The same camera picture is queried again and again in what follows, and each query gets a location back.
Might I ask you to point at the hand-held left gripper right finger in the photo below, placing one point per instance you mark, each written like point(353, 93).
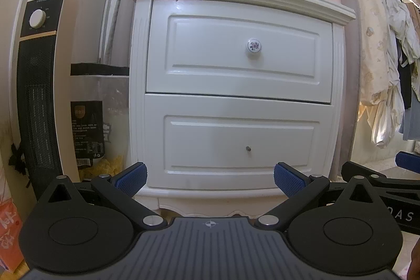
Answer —
point(288, 181)

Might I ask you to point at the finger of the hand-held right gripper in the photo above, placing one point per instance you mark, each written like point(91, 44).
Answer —
point(409, 162)
point(364, 170)

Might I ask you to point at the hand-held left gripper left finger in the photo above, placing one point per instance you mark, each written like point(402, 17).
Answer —
point(133, 177)

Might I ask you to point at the white drawer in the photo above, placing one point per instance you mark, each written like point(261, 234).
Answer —
point(203, 142)
point(210, 76)

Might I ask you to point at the person's right forearm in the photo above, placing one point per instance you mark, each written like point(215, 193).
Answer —
point(416, 260)

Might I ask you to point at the floral ceramic drawer knob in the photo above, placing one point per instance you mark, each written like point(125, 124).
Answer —
point(254, 45)

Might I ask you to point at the grey hanging garment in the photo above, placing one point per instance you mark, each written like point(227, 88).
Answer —
point(411, 122)

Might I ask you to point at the clear snack bag black label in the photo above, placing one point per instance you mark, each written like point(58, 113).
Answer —
point(87, 122)

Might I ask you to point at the white wooden nightstand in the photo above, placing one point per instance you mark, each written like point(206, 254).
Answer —
point(139, 76)

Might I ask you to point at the beige bear print cloth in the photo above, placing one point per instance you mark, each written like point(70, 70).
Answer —
point(372, 47)

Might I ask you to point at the cream and black tower heater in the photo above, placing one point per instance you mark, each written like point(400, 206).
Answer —
point(39, 86)

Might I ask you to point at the orange printed bag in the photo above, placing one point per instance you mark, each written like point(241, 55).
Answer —
point(10, 230)

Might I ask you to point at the white hanging garment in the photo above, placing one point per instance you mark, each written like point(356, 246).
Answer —
point(398, 27)

